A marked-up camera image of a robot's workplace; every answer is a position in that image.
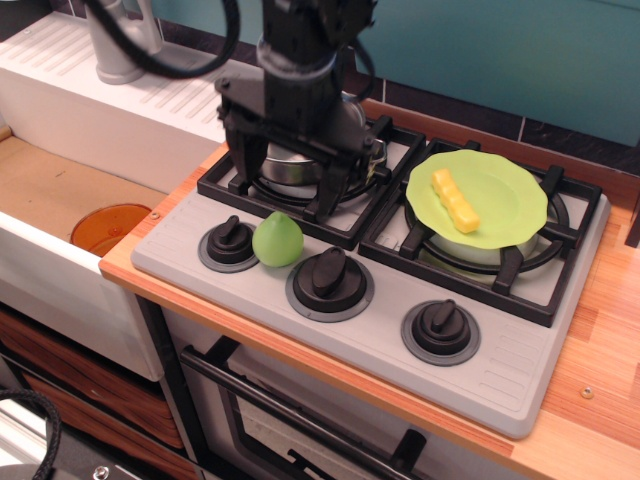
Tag black right burner grate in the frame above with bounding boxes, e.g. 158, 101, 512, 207
359, 140, 605, 327

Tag black left stove knob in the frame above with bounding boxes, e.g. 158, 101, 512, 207
198, 215, 258, 274

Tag black stove knob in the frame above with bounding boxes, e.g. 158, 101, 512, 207
285, 247, 375, 323
198, 215, 258, 274
401, 299, 481, 367

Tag lime green plate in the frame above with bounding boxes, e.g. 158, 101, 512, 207
406, 149, 549, 250

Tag orange sink drain plug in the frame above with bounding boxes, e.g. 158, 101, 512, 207
70, 203, 151, 257

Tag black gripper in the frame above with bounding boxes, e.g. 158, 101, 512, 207
215, 67, 375, 216

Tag grey toy faucet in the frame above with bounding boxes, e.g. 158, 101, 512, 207
85, 0, 163, 85

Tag black braided cable lower left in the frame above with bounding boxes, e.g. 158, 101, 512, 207
0, 388, 62, 480

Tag oven door with handle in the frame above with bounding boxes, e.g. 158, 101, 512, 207
180, 337, 511, 479

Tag green toy pear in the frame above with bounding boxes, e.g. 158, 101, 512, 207
252, 211, 304, 267

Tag black burner grate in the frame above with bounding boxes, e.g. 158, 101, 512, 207
197, 116, 426, 250
359, 140, 605, 327

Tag yellow toy fry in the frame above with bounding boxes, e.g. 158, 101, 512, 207
431, 168, 481, 234

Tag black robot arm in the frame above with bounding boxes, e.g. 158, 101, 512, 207
216, 1, 375, 221

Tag black middle stove knob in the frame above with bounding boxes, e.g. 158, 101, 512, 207
285, 247, 375, 323

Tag stainless steel pot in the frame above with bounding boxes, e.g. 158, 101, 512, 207
260, 94, 387, 187

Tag black right stove knob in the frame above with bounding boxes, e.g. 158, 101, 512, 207
401, 299, 481, 367

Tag grey toy stove top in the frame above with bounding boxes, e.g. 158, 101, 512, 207
131, 186, 611, 438

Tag white toy sink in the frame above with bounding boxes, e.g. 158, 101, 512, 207
1, 13, 255, 381

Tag black left burner grate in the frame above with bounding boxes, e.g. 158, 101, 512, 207
197, 116, 426, 250

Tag wooden drawer fronts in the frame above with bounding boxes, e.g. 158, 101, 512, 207
1, 305, 199, 479

